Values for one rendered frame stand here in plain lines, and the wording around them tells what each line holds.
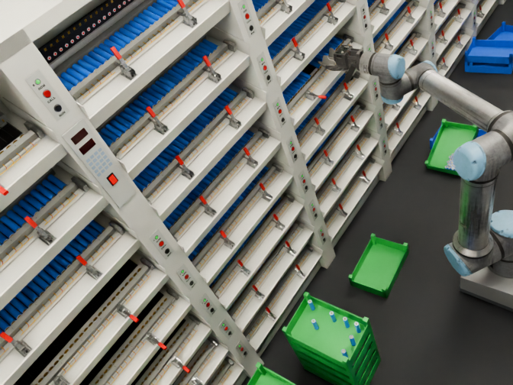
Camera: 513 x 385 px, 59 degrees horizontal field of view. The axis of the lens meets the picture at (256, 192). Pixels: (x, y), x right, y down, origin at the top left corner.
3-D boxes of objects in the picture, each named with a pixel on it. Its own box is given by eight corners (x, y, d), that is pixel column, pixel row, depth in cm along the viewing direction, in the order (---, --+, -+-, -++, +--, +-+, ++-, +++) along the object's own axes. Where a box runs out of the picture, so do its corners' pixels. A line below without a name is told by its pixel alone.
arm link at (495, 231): (538, 250, 189) (540, 222, 178) (501, 268, 189) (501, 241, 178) (512, 228, 201) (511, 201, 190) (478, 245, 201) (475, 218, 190)
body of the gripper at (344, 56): (340, 43, 193) (366, 46, 186) (343, 61, 199) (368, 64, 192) (331, 53, 190) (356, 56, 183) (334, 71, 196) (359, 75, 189)
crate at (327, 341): (372, 327, 184) (369, 318, 178) (349, 370, 175) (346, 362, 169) (309, 300, 201) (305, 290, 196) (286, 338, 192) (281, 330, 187)
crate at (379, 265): (387, 299, 225) (385, 290, 219) (350, 285, 236) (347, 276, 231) (409, 252, 238) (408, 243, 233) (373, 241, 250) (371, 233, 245)
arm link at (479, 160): (499, 266, 191) (523, 146, 136) (462, 285, 191) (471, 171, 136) (475, 241, 201) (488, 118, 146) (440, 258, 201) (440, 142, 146)
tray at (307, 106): (360, 53, 217) (365, 37, 209) (292, 133, 191) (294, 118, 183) (325, 37, 223) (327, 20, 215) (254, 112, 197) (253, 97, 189)
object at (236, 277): (303, 209, 215) (305, 195, 203) (226, 312, 189) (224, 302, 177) (268, 189, 221) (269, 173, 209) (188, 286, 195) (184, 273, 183)
